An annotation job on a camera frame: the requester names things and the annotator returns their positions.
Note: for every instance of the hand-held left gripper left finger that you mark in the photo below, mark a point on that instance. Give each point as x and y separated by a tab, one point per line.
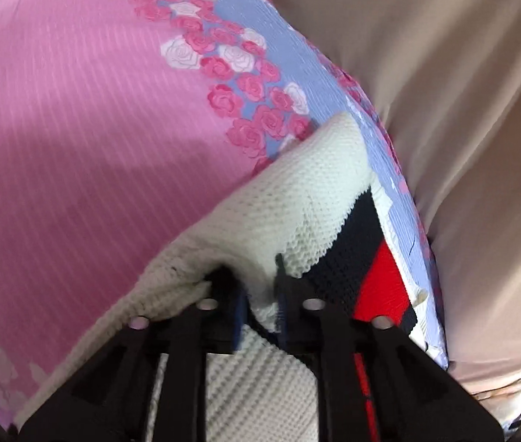
238	314

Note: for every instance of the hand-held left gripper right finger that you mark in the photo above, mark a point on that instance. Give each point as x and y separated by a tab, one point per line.
282	309

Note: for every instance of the white knitted striped sweater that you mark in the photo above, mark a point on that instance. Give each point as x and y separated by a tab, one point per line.
260	221

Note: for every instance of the pink floral bed sheet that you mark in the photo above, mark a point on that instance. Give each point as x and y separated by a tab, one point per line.
104	147

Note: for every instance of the beige curtain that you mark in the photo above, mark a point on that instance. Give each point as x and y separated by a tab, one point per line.
449	124

